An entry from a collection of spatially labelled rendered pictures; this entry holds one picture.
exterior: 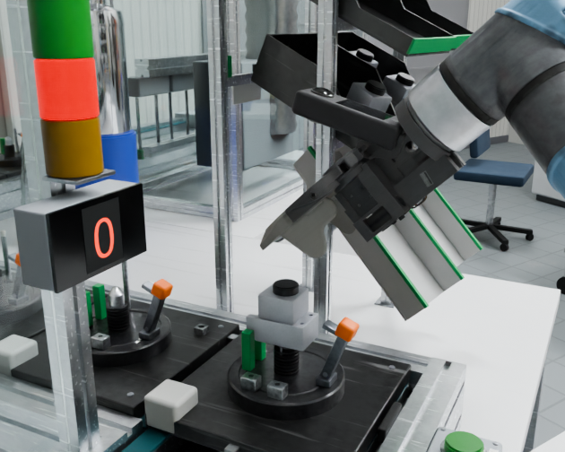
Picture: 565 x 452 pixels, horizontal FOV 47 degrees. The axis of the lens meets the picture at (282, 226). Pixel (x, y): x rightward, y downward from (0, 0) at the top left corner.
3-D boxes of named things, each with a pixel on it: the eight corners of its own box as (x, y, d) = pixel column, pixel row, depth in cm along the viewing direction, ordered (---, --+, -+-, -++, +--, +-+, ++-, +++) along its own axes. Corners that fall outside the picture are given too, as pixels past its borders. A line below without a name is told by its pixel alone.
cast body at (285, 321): (318, 335, 77) (318, 281, 75) (303, 352, 73) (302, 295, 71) (256, 322, 81) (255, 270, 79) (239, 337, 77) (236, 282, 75)
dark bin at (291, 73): (440, 165, 96) (465, 121, 92) (399, 182, 86) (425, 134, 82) (300, 74, 107) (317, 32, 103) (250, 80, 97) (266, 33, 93)
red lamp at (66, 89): (111, 114, 58) (107, 57, 57) (70, 122, 54) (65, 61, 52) (69, 110, 60) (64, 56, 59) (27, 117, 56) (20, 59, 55)
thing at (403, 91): (409, 122, 109) (429, 84, 105) (397, 126, 105) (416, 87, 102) (370, 98, 112) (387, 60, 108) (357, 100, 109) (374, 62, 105)
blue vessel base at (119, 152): (154, 232, 171) (148, 129, 162) (115, 250, 157) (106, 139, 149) (108, 224, 177) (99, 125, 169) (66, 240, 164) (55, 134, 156)
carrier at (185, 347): (239, 336, 95) (238, 256, 91) (134, 423, 75) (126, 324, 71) (111, 305, 106) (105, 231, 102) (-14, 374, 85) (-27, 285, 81)
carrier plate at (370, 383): (411, 378, 84) (412, 362, 83) (341, 492, 64) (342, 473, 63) (248, 338, 94) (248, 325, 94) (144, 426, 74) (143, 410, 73)
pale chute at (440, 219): (464, 261, 114) (483, 247, 111) (432, 284, 104) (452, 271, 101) (369, 137, 119) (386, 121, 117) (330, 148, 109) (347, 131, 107)
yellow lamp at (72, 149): (116, 169, 60) (111, 116, 58) (76, 180, 55) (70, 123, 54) (74, 164, 62) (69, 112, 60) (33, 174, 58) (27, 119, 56)
